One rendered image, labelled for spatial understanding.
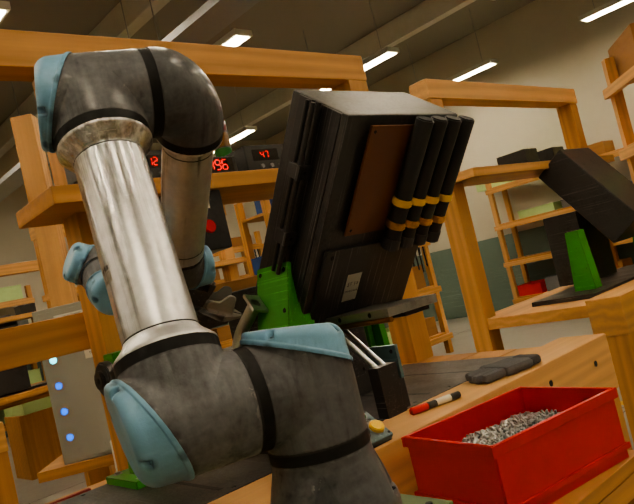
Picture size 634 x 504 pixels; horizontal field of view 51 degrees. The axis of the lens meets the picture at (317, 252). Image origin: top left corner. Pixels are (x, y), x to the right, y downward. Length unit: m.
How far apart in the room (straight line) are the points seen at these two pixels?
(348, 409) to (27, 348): 1.04
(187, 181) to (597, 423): 0.78
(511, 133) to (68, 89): 10.56
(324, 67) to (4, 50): 1.00
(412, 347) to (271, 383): 1.56
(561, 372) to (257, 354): 1.14
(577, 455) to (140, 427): 0.75
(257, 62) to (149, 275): 1.40
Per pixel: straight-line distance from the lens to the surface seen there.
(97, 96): 0.84
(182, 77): 0.88
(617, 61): 5.42
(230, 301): 1.35
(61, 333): 1.67
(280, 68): 2.11
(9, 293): 11.04
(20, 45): 1.73
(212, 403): 0.68
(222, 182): 1.69
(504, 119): 11.30
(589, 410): 1.21
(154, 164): 1.65
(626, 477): 1.27
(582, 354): 1.84
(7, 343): 1.63
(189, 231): 1.08
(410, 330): 2.22
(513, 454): 1.08
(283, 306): 1.42
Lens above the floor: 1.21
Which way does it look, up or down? 3 degrees up
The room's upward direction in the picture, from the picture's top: 13 degrees counter-clockwise
